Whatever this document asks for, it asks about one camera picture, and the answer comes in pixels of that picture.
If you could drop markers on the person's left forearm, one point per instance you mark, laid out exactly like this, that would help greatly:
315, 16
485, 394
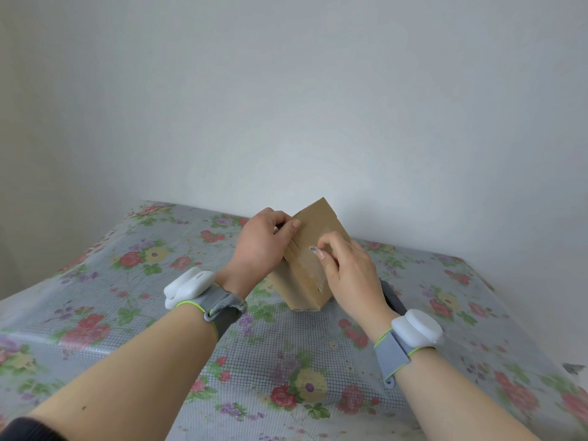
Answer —
138, 372

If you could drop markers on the person's left thumb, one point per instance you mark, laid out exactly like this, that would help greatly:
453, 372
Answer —
288, 230

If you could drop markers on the person's left hand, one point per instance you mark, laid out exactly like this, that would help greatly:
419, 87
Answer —
257, 252

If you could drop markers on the person's right hand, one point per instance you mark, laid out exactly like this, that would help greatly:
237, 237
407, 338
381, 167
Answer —
356, 284

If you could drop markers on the brown cardboard box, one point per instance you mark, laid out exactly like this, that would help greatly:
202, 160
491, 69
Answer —
307, 270

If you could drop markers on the person's right forearm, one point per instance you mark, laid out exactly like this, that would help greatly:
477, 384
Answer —
450, 399

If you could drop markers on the black sleeve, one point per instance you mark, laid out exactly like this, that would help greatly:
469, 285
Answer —
27, 431

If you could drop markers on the person's right thumb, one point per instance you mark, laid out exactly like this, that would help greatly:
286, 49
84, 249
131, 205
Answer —
327, 264

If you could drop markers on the floral clear plastic tablecloth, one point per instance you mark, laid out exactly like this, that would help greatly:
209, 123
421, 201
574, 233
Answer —
294, 362

